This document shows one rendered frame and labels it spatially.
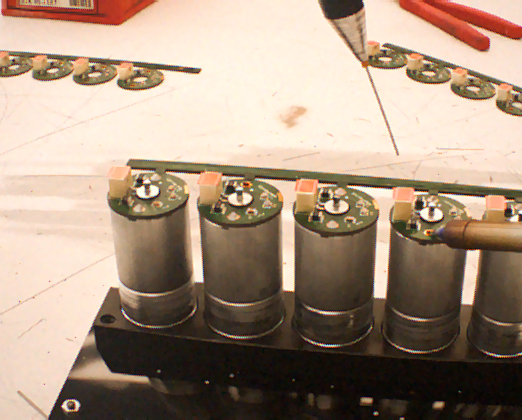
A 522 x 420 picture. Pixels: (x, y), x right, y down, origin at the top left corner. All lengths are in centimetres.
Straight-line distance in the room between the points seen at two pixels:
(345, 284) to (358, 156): 16
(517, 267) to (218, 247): 9
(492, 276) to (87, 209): 19
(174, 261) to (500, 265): 10
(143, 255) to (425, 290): 8
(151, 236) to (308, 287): 5
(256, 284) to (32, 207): 15
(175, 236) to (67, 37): 32
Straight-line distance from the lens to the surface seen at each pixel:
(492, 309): 31
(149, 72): 54
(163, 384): 32
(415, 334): 31
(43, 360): 35
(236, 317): 32
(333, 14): 26
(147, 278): 32
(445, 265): 30
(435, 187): 31
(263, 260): 31
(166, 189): 31
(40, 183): 45
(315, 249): 30
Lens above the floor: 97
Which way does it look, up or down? 32 degrees down
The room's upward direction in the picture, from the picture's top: 2 degrees counter-clockwise
